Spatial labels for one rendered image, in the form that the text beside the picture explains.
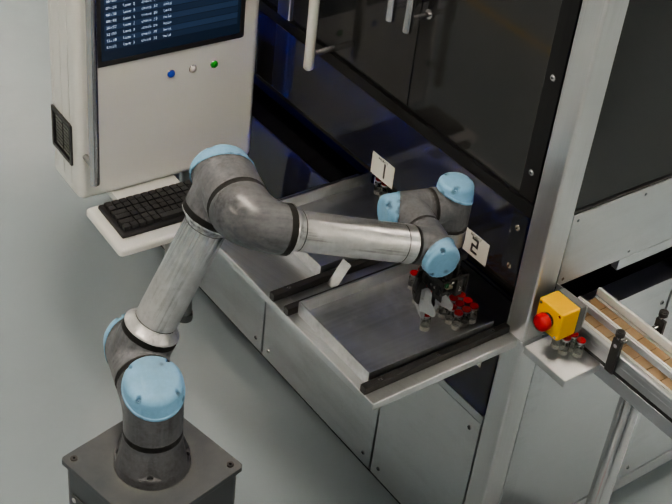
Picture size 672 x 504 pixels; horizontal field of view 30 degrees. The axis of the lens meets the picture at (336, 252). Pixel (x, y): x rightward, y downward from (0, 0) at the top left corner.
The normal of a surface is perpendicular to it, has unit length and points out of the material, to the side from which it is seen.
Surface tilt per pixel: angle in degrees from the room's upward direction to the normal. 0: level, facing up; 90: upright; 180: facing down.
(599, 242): 90
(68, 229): 0
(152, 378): 7
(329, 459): 0
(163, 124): 90
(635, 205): 90
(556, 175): 90
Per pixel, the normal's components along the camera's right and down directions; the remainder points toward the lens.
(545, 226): -0.81, 0.29
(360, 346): 0.10, -0.79
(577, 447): 0.58, 0.54
